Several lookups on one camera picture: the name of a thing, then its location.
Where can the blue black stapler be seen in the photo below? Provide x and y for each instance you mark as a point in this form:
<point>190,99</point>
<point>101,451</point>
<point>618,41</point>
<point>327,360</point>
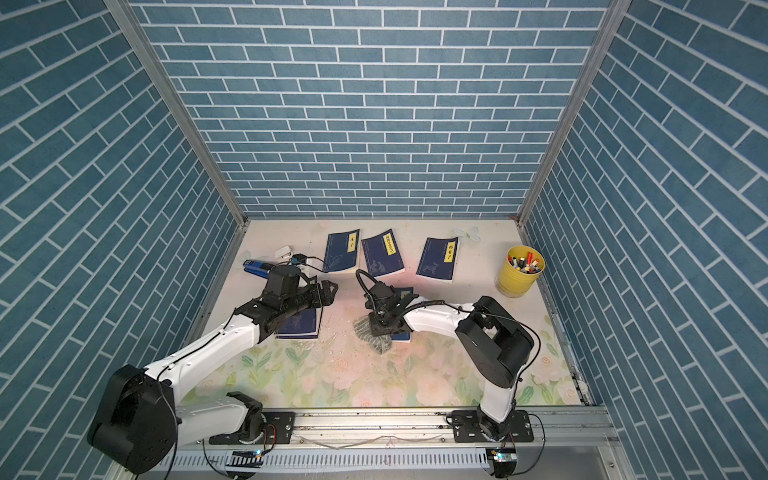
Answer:
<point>257,267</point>

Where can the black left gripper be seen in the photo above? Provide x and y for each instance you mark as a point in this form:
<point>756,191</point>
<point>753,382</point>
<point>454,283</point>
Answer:
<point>328,297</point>

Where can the blue book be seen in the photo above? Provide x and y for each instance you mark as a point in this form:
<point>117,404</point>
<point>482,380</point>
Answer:
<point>404,294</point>
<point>438,259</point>
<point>341,252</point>
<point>302,326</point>
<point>382,255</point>

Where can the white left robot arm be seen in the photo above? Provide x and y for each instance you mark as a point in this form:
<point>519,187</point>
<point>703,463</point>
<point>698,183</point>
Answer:
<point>140,420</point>

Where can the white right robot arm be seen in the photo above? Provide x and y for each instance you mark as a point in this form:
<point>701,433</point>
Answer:
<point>498,345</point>

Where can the yellow pen cup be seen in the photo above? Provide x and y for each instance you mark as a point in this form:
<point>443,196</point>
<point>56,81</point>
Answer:
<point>512,283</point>

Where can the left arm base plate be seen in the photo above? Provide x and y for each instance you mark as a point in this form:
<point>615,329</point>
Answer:
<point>276,429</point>

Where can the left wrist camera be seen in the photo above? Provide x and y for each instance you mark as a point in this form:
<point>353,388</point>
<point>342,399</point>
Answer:
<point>298,259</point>

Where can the grey striped cloth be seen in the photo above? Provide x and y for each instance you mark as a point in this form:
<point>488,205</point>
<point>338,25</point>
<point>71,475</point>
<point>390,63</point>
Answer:
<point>378,343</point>

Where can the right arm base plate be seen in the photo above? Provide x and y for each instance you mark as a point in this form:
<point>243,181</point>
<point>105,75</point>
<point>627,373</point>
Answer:
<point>474,426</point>

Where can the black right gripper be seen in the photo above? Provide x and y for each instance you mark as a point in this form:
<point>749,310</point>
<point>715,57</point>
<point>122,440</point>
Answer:
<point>375,320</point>

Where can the pens in cup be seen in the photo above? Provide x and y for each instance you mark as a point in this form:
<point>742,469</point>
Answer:
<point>527,264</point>

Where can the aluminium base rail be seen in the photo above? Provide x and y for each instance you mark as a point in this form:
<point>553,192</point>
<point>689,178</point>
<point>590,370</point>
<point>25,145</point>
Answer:
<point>338,430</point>

